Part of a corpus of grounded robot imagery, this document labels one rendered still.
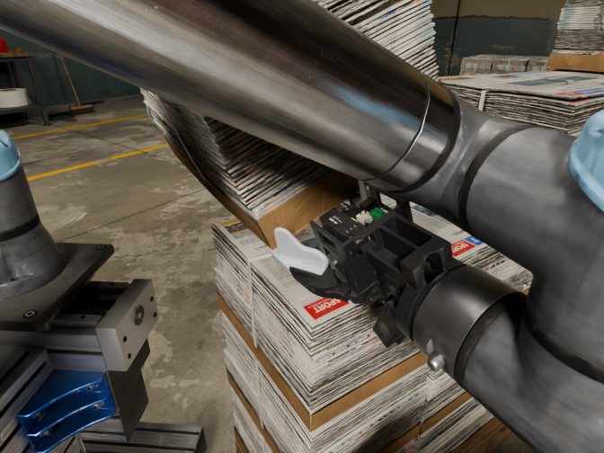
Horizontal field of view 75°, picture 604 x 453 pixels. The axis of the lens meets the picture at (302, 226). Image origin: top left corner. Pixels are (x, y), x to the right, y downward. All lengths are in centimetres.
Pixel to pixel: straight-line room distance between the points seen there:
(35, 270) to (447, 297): 61
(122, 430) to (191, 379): 81
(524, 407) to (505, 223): 10
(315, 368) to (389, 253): 31
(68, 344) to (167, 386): 94
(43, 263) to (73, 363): 17
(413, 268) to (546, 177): 10
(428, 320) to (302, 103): 17
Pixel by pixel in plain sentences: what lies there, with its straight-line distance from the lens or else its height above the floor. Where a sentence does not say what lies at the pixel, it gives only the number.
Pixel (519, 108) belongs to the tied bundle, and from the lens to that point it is 94.
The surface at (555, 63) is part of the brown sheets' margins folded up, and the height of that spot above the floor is 108.
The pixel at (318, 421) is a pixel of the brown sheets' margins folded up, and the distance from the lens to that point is 70.
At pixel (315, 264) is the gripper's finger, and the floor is 97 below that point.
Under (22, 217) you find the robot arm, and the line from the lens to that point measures 72.
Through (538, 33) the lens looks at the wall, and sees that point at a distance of 752.
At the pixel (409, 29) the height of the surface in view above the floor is 118.
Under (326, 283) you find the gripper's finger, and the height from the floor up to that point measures 97.
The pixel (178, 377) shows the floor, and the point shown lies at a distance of 167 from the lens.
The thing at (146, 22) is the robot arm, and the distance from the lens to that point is 18.
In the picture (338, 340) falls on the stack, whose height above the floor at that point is 78.
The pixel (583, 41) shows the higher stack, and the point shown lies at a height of 114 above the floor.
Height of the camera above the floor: 118
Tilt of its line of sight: 27 degrees down
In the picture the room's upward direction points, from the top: straight up
